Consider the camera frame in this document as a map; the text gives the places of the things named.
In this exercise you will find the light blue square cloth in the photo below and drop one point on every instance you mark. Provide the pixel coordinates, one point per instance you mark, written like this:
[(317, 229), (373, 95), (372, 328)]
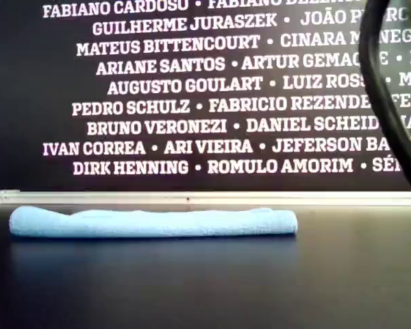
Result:
[(150, 222)]

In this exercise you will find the aluminium table frame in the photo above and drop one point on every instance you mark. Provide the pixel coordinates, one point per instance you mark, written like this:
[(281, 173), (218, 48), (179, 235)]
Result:
[(192, 198)]

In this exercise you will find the black wall panel white names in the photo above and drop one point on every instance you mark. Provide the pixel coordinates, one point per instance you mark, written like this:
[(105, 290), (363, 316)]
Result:
[(37, 85)]

